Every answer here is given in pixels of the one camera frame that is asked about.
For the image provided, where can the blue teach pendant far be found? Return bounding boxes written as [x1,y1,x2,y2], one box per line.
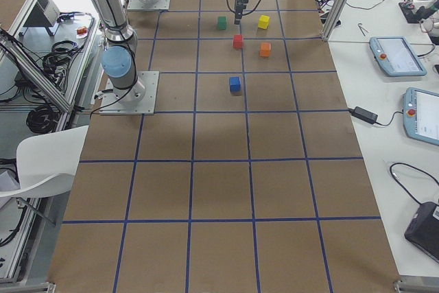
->
[369,36,427,77]

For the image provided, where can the orange wooden block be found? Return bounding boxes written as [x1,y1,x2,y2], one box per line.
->
[259,42,272,58]

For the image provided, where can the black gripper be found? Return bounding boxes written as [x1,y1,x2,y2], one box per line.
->
[234,0,248,25]

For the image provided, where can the blue teach pendant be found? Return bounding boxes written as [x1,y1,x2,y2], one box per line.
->
[403,87,438,145]
[369,36,427,77]

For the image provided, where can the grey electronics box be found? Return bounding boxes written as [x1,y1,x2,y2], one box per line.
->
[23,0,60,36]

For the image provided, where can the black laptop bag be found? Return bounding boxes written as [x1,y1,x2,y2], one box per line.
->
[404,202,438,262]

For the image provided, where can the blue wooden block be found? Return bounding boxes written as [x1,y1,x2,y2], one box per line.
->
[229,76,241,93]

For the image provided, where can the black power adapter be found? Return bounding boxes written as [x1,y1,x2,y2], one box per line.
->
[348,106,378,124]

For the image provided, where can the yellow wooden block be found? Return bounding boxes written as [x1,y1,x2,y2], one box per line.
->
[258,15,270,30]

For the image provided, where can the red wooden block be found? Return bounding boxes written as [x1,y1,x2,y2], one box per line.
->
[233,34,244,49]

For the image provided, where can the green wooden block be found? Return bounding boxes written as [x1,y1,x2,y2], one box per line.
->
[217,16,228,31]

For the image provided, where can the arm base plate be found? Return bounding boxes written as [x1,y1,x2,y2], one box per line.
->
[126,0,171,12]
[99,71,159,115]

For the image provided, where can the white plastic chair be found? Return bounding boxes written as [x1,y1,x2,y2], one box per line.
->
[1,126,88,206]

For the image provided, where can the allen key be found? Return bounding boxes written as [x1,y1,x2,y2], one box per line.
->
[357,23,368,36]

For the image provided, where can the blue teach pendant near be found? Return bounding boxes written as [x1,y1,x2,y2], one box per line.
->
[403,87,438,145]

